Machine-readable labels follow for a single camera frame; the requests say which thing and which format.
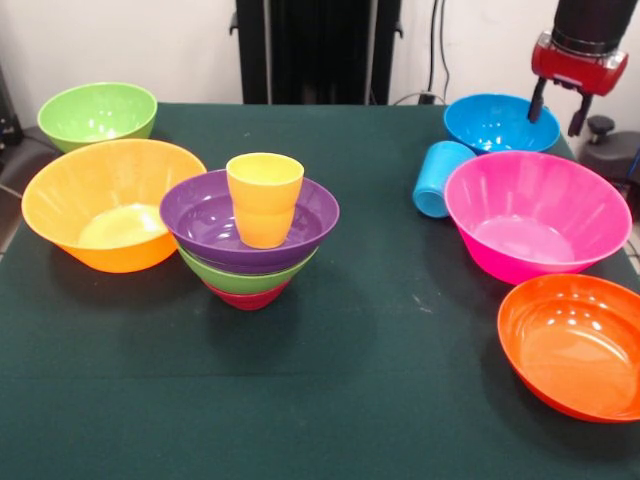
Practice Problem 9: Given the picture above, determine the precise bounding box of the green bowl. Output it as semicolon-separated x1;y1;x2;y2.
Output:
37;81;159;154
177;245;319;295

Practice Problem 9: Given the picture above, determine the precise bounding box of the blue cup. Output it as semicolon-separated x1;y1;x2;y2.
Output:
412;140;479;220

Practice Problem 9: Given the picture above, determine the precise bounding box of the large magenta bowl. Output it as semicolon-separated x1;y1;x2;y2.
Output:
443;150;634;286

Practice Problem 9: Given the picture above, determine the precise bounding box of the blue bowl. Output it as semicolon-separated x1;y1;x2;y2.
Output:
443;93;561;155

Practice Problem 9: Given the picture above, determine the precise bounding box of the dark green table cloth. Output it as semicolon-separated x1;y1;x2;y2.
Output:
0;102;640;480

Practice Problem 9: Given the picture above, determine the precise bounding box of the small crimson bowl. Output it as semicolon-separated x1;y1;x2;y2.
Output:
202;280;291;311

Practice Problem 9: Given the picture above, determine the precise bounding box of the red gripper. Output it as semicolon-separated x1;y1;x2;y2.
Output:
527;30;630;137

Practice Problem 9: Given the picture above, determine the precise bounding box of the orange-red shallow bowl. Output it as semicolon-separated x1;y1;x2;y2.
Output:
497;273;640;424

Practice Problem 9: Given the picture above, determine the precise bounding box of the purple bowl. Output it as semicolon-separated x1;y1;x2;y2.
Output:
159;168;341;274

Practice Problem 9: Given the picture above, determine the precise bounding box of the large orange bowl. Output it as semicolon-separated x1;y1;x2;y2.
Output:
21;138;208;274

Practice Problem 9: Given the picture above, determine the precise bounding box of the black stand base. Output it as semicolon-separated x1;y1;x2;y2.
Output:
0;124;64;201
579;115;640;184

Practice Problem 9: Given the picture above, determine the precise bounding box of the yellow cup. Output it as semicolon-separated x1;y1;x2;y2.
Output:
225;152;305;250

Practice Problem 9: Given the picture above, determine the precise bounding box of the black wall cable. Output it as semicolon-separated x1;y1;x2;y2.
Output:
427;0;451;99

